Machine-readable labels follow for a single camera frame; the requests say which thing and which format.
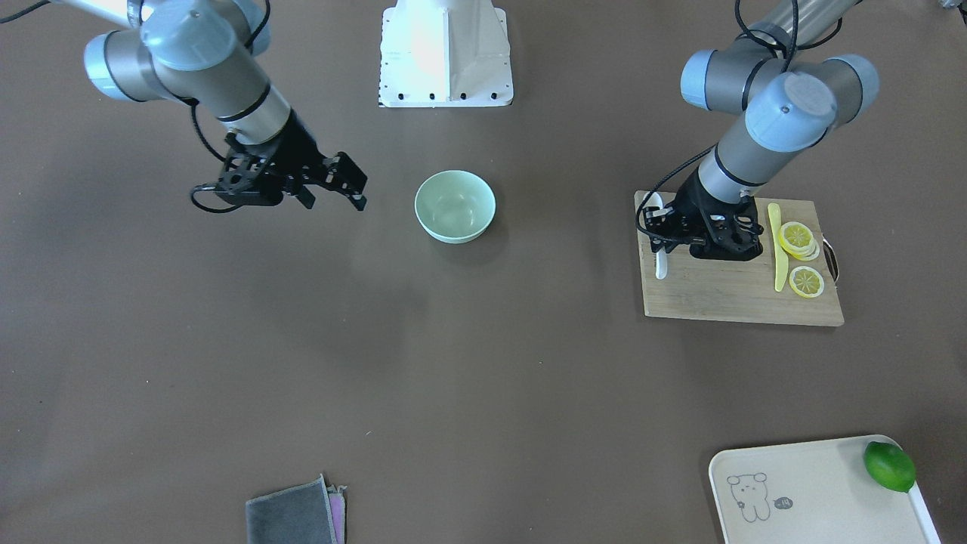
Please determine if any stacked lemon slice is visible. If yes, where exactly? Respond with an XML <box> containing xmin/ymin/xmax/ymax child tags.
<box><xmin>793</xmin><ymin>239</ymin><xmax>820</xmax><ymax>261</ymax></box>
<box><xmin>780</xmin><ymin>221</ymin><xmax>815</xmax><ymax>255</ymax></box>
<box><xmin>797</xmin><ymin>243</ymin><xmax>821</xmax><ymax>262</ymax></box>

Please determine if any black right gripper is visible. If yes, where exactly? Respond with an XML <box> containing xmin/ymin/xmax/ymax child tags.
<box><xmin>257</xmin><ymin>110</ymin><xmax>367</xmax><ymax>212</ymax></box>

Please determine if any wooden cutting board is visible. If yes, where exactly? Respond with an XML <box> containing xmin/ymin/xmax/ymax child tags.
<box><xmin>638</xmin><ymin>199</ymin><xmax>844</xmax><ymax>327</ymax></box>

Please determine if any green lime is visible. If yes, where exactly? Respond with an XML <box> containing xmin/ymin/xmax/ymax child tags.
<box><xmin>863</xmin><ymin>441</ymin><xmax>916</xmax><ymax>493</ymax></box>

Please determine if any white ceramic spoon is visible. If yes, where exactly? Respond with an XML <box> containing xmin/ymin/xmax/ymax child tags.
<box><xmin>646</xmin><ymin>193</ymin><xmax>668</xmax><ymax>281</ymax></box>

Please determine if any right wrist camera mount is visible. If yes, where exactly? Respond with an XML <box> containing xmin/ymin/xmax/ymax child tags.
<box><xmin>214</xmin><ymin>131</ymin><xmax>283</xmax><ymax>206</ymax></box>

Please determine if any back stacked lemon slice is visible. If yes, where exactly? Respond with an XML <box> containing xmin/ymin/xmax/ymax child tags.
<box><xmin>797</xmin><ymin>243</ymin><xmax>821</xmax><ymax>262</ymax></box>

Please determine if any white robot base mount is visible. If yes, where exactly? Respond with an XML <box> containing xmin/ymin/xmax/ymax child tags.
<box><xmin>378</xmin><ymin>1</ymin><xmax>514</xmax><ymax>108</ymax></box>

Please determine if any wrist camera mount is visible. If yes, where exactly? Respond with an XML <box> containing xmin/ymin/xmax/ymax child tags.
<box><xmin>214</xmin><ymin>131</ymin><xmax>283</xmax><ymax>206</ymax></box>
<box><xmin>688</xmin><ymin>196</ymin><xmax>764</xmax><ymax>261</ymax></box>

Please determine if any single lemon slice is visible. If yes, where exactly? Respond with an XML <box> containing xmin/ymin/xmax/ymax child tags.
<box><xmin>788</xmin><ymin>266</ymin><xmax>825</xmax><ymax>299</ymax></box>

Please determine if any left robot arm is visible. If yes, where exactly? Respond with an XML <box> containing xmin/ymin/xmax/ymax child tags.
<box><xmin>636</xmin><ymin>1</ymin><xmax>881</xmax><ymax>261</ymax></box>

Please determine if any middle stacked lemon slice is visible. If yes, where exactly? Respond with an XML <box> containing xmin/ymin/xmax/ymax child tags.
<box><xmin>793</xmin><ymin>239</ymin><xmax>820</xmax><ymax>261</ymax></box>

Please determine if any metal cutting board handle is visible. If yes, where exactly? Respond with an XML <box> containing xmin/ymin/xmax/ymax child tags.
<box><xmin>822</xmin><ymin>237</ymin><xmax>840</xmax><ymax>283</ymax></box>

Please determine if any grey folded cloth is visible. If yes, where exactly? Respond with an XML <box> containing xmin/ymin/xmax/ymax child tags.
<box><xmin>246</xmin><ymin>474</ymin><xmax>348</xmax><ymax>543</ymax></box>

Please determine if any light green bowl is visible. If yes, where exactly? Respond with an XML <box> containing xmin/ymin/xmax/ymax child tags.
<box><xmin>414</xmin><ymin>170</ymin><xmax>497</xmax><ymax>244</ymax></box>

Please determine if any front stacked lemon slice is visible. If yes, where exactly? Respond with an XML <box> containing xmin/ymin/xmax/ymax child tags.
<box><xmin>780</xmin><ymin>221</ymin><xmax>815</xmax><ymax>255</ymax></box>

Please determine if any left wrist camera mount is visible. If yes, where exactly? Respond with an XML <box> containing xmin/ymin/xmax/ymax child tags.
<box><xmin>688</xmin><ymin>196</ymin><xmax>764</xmax><ymax>261</ymax></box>

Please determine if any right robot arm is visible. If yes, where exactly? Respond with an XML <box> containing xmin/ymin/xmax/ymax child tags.
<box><xmin>70</xmin><ymin>1</ymin><xmax>367</xmax><ymax>212</ymax></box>

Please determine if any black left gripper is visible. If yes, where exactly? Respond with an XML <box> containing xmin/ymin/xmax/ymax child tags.
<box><xmin>642</xmin><ymin>170</ymin><xmax>764</xmax><ymax>261</ymax></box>

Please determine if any yellow plastic knife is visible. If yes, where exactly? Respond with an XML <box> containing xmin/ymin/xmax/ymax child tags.
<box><xmin>767</xmin><ymin>202</ymin><xmax>789</xmax><ymax>292</ymax></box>

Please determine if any cream rabbit tray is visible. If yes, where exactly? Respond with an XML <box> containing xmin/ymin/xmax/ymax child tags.
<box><xmin>708</xmin><ymin>434</ymin><xmax>940</xmax><ymax>543</ymax></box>

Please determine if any black cable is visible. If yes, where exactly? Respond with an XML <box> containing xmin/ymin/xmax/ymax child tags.
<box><xmin>189</xmin><ymin>0</ymin><xmax>273</xmax><ymax>214</ymax></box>
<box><xmin>636</xmin><ymin>0</ymin><xmax>802</xmax><ymax>244</ymax></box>

